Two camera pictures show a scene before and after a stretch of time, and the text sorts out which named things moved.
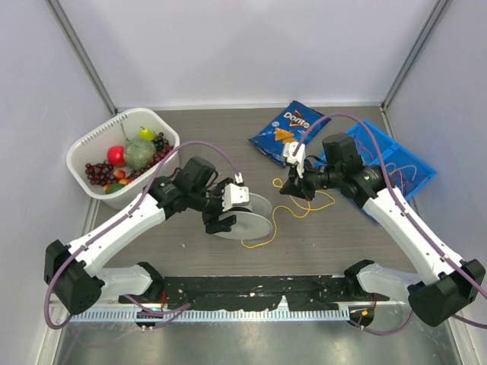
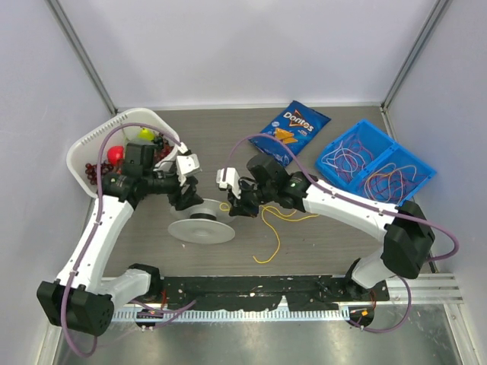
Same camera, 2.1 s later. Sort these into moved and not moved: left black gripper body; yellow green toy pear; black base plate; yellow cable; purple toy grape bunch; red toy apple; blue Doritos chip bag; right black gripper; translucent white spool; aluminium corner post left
Moved: right black gripper; translucent white spool; left black gripper body; yellow cable
Not moved: yellow green toy pear; purple toy grape bunch; aluminium corner post left; black base plate; blue Doritos chip bag; red toy apple
